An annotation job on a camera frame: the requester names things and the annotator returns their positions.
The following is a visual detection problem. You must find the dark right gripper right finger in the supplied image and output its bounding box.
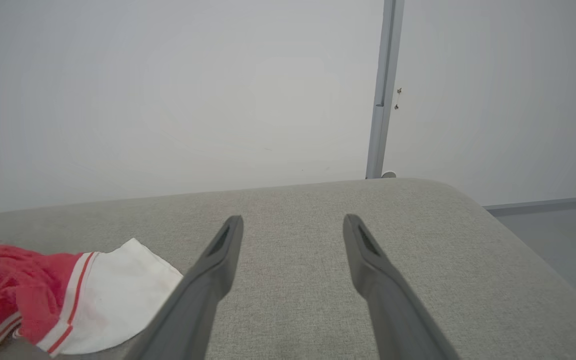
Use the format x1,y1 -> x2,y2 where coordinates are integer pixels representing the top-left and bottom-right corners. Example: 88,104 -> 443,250
343,213 -> 461,360

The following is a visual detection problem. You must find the grey metal post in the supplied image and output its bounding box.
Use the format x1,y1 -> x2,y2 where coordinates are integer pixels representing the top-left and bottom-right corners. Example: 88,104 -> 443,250
365,0 -> 405,180

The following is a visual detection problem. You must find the red and white basketball jersey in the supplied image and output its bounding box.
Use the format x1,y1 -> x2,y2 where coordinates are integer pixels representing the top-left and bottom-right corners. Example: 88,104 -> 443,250
0,237 -> 185,357

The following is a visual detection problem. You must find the grey skirting board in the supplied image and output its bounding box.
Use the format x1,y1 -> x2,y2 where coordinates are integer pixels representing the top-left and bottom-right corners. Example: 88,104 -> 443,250
483,195 -> 576,217

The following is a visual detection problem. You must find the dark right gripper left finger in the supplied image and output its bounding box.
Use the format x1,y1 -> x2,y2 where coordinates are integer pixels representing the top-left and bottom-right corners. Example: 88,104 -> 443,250
125,215 -> 245,360

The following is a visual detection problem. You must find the grey fabric sofa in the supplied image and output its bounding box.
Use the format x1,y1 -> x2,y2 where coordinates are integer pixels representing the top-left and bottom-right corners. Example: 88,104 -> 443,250
0,177 -> 576,360

